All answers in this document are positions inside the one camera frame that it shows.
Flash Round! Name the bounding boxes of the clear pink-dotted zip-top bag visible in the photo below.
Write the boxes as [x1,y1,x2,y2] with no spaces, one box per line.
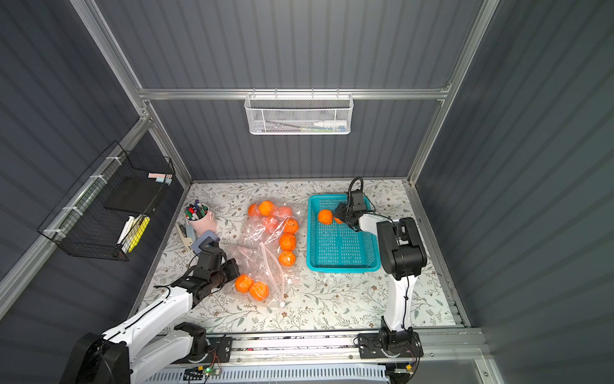
[223,199,305,308]

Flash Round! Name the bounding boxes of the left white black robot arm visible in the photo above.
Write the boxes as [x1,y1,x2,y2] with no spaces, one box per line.
[60,245,241,383]

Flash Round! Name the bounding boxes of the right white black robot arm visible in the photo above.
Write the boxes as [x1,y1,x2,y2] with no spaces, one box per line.
[334,188,428,351]

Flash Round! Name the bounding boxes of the grey blue small device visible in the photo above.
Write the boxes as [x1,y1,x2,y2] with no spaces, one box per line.
[190,230,219,254]

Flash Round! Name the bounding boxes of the teal plastic basket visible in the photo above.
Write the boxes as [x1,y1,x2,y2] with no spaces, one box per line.
[306,194,381,274]

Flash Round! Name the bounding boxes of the pink pen cup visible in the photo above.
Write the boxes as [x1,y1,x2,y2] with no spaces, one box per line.
[185,200,217,237]

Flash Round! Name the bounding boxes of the yellow marker in basket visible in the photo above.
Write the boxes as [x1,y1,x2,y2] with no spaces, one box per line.
[122,216,150,254]

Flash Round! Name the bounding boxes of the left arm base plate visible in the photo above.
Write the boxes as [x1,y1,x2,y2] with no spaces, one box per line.
[173,334,233,364]

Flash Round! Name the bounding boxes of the white wire wall basket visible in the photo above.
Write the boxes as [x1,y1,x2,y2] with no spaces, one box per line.
[244,92,354,135]

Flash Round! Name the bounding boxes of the black wire wall basket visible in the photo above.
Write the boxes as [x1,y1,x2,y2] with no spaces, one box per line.
[38,145,175,262]

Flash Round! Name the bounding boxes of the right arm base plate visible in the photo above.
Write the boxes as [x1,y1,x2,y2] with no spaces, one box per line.
[353,332,424,359]

